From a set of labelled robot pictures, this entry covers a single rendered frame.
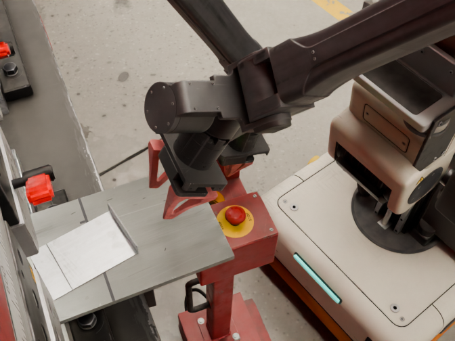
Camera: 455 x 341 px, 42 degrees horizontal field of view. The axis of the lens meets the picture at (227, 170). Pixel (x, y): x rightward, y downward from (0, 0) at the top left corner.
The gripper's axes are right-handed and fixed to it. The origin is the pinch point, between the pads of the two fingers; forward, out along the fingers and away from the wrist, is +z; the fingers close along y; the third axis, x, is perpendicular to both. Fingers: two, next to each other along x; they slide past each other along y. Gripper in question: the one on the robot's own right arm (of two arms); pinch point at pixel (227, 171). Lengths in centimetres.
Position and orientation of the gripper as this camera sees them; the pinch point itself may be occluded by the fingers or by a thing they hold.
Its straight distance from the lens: 116.6
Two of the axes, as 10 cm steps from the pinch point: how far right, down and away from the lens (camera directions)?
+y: -8.9, 1.3, -4.3
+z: -2.6, 6.3, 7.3
